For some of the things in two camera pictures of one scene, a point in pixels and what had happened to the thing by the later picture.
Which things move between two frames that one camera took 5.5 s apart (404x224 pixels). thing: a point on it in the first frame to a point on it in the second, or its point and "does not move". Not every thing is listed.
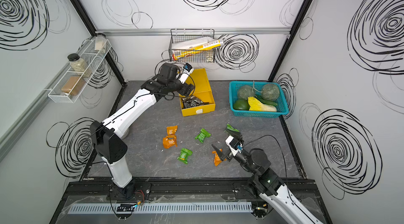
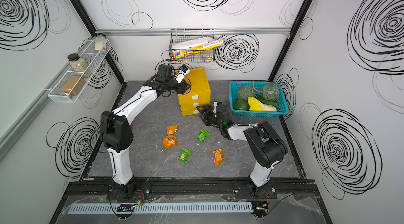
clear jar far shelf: x=100 y=42 does not move
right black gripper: x=235 y=134 to x=207 y=114
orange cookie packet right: x=217 y=160 does not move
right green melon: x=270 y=91 does not move
